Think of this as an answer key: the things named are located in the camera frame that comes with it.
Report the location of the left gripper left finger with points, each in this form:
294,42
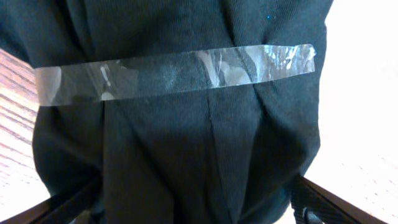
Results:
61,208

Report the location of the black cloth bundle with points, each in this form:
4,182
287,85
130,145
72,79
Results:
189,111

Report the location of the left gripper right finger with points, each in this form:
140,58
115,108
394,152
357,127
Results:
313,204

